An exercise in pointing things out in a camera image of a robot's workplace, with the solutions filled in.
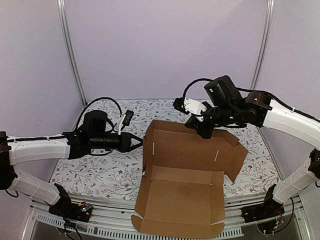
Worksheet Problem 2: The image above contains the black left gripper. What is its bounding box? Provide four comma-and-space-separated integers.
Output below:
90, 132, 146, 154

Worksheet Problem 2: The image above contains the brown cardboard box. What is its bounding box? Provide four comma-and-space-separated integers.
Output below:
131, 120, 248, 239

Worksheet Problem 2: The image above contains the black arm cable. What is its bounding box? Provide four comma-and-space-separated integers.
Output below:
181, 78, 213, 100
72, 96, 123, 133

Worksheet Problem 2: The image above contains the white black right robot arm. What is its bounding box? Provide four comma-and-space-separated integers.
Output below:
179, 75, 320, 218

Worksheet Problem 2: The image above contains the aluminium frame post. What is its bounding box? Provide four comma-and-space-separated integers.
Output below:
250, 0, 275, 90
57, 0, 88, 106

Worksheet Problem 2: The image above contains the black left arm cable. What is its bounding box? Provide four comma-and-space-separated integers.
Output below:
72, 96, 123, 133

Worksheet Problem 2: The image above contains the aluminium right frame post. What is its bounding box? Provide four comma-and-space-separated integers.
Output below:
250, 0, 275, 90

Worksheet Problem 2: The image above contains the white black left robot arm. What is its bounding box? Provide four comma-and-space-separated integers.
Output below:
0, 110, 143, 217

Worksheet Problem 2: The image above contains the floral patterned table mat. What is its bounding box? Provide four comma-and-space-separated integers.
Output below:
50, 99, 282, 201

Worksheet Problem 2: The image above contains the aluminium left frame post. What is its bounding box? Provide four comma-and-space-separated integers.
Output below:
57, 0, 88, 106

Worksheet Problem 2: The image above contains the aluminium front rail base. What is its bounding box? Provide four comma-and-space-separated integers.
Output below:
19, 193, 313, 240

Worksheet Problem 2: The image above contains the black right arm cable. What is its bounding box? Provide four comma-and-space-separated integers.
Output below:
181, 78, 213, 100

